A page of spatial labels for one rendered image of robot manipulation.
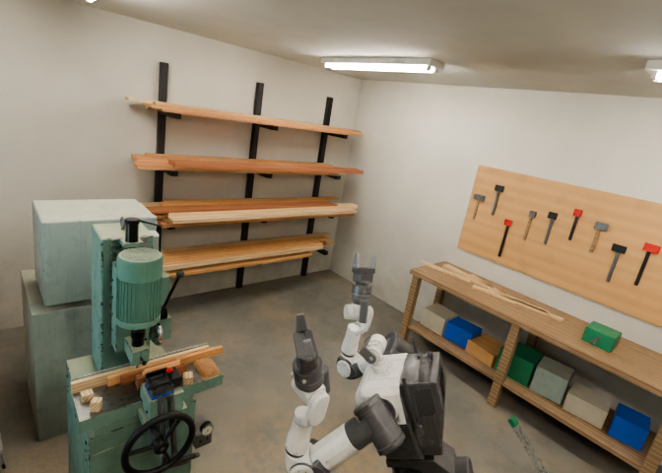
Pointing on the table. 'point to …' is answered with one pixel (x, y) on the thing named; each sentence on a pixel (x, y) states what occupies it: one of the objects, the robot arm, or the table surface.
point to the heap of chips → (206, 368)
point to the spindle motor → (139, 288)
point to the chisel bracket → (135, 352)
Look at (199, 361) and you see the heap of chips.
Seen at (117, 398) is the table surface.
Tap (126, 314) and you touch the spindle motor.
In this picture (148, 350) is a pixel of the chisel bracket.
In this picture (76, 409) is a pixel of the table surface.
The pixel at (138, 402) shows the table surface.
